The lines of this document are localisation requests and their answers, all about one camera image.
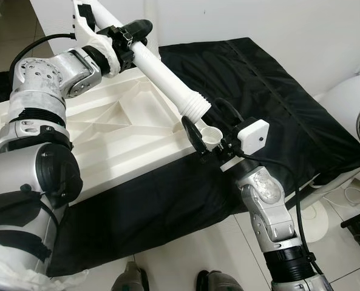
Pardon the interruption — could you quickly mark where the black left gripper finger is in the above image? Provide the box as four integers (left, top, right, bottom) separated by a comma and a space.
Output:
116, 19, 153, 37

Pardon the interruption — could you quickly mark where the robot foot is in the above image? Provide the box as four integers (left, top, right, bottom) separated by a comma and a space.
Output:
110, 261, 150, 291
195, 270, 244, 291

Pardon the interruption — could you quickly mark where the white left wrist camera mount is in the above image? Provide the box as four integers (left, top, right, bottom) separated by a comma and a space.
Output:
72, 0, 118, 67

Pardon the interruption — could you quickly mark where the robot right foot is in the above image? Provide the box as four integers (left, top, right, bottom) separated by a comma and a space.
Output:
195, 270, 244, 291

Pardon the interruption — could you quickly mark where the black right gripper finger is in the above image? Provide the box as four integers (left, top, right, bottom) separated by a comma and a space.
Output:
181, 115, 206, 155
215, 97, 245, 131

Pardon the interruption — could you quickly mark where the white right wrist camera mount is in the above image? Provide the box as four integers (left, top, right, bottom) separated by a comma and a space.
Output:
221, 119, 270, 173

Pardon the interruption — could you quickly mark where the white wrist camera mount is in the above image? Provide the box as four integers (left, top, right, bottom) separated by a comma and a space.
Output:
72, 0, 118, 67
221, 119, 270, 173

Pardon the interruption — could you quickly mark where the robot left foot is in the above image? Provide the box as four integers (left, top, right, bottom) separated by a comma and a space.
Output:
110, 261, 150, 291

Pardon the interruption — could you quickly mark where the white plastic table top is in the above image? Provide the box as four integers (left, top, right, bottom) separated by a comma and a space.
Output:
0, 64, 226, 204

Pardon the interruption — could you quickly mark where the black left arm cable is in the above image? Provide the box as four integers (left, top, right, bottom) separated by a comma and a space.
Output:
8, 33, 78, 69

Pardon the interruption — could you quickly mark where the white standing fan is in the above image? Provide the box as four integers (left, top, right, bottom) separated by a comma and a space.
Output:
295, 73, 360, 243

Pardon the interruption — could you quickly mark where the black cloth table cover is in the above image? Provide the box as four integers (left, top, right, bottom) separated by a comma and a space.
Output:
0, 38, 360, 278

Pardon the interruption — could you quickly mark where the white plastic table leg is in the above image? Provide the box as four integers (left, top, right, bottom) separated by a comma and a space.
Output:
86, 0, 212, 125
143, 0, 162, 58

